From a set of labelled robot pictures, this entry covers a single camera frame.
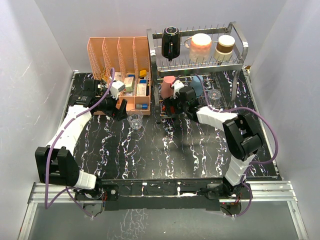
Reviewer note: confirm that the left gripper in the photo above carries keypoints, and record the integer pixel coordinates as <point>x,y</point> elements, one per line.
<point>121,114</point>

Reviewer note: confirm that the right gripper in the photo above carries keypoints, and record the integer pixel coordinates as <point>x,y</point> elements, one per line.
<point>171,102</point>

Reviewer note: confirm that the clear faceted glass cup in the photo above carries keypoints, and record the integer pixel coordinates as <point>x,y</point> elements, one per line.
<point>135,119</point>

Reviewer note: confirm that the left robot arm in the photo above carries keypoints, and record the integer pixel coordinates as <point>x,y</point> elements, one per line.
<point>55,162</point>

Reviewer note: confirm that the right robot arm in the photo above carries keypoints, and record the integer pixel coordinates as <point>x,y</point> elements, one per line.
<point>241,133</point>

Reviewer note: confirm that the steel two-tier dish rack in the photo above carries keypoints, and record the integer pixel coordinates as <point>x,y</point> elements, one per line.
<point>182,65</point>

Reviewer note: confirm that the grey blue cylinder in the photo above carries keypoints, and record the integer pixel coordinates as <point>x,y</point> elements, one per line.
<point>141,106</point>

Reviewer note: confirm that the blue plastic tumbler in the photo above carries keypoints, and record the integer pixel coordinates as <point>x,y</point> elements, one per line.
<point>196,84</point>

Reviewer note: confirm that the pink plastic tumbler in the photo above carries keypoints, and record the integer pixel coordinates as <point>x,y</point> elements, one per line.
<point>166,90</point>

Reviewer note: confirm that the white red-print box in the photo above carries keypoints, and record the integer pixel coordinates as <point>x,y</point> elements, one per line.
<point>141,90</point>

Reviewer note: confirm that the green and white box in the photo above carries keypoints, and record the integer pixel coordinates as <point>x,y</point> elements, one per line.
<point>129,83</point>

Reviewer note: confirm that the white barcode card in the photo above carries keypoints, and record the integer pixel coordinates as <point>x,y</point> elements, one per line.
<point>118,76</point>

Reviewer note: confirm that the yellow eraser block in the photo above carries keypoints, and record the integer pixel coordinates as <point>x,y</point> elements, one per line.
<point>142,74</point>

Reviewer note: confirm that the pink textured mug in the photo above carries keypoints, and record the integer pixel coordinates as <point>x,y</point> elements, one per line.
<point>199,46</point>

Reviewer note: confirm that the peach plastic desk organizer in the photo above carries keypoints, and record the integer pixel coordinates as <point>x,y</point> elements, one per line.
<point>129,56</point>

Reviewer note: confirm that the brown and cream cup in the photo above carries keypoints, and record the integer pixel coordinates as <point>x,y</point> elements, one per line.
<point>224,48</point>

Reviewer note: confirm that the black ceramic mug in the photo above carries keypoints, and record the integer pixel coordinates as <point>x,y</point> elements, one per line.
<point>170,43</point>

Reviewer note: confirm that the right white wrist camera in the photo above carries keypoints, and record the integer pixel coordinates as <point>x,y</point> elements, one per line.
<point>177,85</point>

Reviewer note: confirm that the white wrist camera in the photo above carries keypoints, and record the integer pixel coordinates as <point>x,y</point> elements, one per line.
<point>177,85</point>
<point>115,88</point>

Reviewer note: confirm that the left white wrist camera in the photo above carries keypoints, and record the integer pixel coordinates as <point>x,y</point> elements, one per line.
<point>115,88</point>

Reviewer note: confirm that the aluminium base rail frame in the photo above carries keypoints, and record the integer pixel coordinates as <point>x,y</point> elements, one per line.
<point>168,210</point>

